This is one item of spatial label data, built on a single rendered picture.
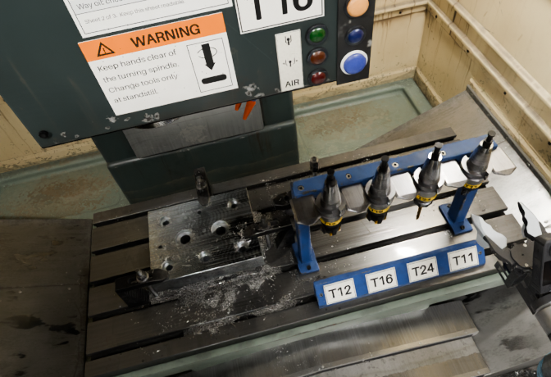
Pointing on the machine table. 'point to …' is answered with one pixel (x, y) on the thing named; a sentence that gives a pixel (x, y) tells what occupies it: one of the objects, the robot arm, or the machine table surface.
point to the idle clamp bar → (284, 202)
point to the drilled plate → (237, 261)
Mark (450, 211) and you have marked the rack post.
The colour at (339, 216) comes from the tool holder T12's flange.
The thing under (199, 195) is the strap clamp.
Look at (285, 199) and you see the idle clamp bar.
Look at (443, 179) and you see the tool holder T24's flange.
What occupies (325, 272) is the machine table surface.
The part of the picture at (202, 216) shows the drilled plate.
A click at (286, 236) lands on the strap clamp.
